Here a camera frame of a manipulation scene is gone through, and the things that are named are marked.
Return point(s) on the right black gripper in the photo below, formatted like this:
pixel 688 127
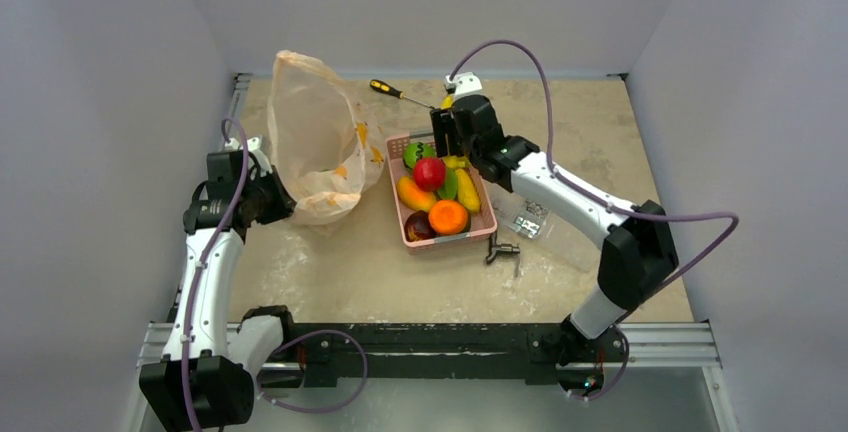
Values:
pixel 444 134

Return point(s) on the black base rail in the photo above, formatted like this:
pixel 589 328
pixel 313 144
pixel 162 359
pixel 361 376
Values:
pixel 532 353

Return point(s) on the orange fake orange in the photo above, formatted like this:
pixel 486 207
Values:
pixel 449 217

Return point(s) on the green fake starfruit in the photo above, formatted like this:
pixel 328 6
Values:
pixel 449 188

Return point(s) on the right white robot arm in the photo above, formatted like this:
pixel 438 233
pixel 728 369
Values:
pixel 637 251

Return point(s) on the red fake tomato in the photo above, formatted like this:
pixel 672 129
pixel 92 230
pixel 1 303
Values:
pixel 429 174

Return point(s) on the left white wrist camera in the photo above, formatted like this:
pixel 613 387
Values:
pixel 259 162

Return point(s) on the clear plastic screw box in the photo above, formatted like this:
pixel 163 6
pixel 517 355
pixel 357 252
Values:
pixel 537 225

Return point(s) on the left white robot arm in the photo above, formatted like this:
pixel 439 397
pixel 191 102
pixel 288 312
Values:
pixel 206 378

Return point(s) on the black metal clamp tool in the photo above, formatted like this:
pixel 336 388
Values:
pixel 496 250

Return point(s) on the yellow black screwdriver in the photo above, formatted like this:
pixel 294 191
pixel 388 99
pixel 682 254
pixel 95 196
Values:
pixel 384 88

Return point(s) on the yellow fake banana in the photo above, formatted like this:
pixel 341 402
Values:
pixel 449 139

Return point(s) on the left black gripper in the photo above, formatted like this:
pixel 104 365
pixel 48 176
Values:
pixel 283 204

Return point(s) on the green striped fake watermelon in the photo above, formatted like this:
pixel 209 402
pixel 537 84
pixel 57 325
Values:
pixel 415 151

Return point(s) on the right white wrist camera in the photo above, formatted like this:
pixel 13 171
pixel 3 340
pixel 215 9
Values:
pixel 462 84

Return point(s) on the pink plastic basket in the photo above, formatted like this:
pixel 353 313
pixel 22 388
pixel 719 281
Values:
pixel 481 224

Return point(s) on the orange yellow fake mango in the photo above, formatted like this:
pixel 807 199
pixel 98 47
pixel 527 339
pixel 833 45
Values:
pixel 413 197

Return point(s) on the dark brown fake fruit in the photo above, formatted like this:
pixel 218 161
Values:
pixel 418 228

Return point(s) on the translucent orange plastic bag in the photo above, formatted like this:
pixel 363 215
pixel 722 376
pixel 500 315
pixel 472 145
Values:
pixel 326 144

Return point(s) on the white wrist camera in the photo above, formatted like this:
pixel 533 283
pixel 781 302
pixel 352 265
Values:
pixel 259 162
pixel 462 84

